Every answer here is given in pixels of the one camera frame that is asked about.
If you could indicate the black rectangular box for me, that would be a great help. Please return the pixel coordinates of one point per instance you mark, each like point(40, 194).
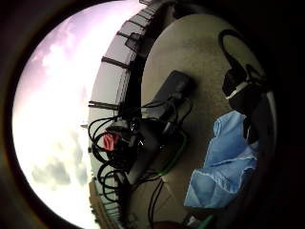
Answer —
point(173, 92)

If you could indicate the blue cloth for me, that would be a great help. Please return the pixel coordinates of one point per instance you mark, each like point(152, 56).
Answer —
point(222, 165)

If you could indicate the black electronics unit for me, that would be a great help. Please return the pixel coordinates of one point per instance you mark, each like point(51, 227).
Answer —
point(143, 149)

